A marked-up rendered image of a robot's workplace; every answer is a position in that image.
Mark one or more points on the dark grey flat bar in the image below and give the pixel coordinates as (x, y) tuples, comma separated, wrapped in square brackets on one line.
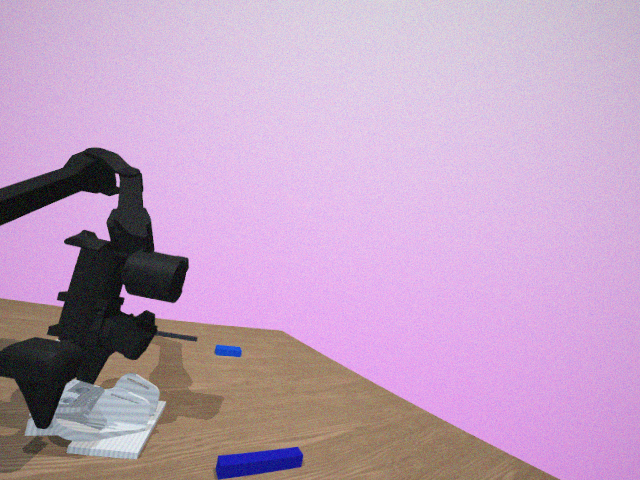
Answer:
[(183, 337)]

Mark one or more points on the white curved jaw with gear teeth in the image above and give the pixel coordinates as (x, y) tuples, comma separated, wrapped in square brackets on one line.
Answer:
[(151, 393)]

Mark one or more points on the blue rectangular block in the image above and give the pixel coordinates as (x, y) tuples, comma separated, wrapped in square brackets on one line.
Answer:
[(227, 351)]

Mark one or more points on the blue rectangular bar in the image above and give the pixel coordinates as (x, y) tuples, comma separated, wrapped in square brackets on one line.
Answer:
[(246, 464)]

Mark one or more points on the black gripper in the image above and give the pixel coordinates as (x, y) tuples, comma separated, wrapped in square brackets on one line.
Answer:
[(42, 367)]

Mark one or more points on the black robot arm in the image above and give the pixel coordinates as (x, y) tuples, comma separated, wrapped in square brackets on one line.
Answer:
[(127, 259)]

